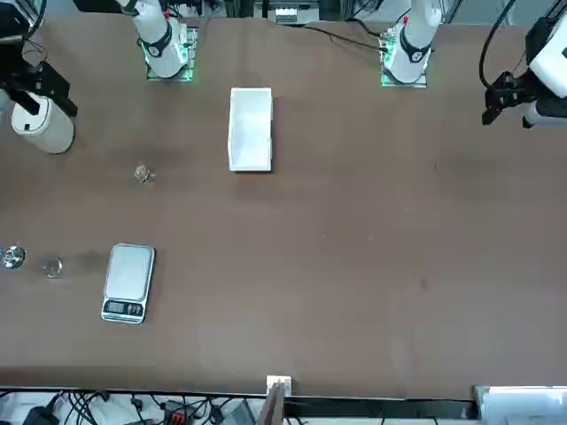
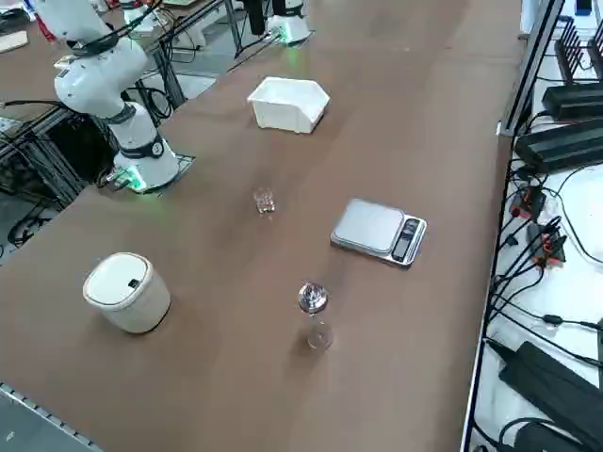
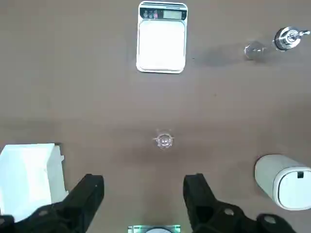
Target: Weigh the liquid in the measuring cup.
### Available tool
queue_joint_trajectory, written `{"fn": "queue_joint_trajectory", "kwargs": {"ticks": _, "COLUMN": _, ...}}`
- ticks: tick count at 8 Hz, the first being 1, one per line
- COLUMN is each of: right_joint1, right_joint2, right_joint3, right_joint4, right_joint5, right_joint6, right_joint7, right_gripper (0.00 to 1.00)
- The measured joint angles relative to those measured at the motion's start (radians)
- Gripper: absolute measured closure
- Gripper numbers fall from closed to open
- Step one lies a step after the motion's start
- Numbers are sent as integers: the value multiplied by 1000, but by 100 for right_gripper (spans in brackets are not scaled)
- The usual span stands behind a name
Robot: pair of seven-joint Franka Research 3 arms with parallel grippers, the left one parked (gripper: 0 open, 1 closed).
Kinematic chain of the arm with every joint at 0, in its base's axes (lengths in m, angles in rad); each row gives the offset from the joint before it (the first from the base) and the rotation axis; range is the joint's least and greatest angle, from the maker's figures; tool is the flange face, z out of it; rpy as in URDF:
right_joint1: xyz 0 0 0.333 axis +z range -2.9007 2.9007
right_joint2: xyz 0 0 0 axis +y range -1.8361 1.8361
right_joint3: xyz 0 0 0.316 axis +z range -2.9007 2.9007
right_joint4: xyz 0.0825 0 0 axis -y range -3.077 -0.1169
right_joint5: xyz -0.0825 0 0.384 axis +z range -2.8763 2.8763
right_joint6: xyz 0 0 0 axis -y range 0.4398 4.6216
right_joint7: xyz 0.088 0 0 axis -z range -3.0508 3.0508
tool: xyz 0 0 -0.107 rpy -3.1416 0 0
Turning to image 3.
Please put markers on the white lidded mini trash can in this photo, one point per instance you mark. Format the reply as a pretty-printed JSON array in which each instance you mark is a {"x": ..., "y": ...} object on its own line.
[{"x": 274, "y": 170}]

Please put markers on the clear bottle with silver pump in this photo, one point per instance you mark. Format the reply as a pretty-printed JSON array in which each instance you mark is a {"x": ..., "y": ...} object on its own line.
[{"x": 286, "y": 37}]

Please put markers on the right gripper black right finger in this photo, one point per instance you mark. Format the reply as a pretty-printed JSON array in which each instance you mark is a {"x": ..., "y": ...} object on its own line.
[{"x": 201, "y": 201}]

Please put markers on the clear glass measuring cup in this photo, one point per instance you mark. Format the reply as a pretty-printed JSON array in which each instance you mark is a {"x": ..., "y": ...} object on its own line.
[{"x": 164, "y": 141}]

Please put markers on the white plastic storage bin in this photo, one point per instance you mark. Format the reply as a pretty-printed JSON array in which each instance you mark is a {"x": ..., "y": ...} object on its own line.
[{"x": 24, "y": 174}]

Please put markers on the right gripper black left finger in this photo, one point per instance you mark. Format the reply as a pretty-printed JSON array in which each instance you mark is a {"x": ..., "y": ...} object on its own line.
[{"x": 82, "y": 199}]

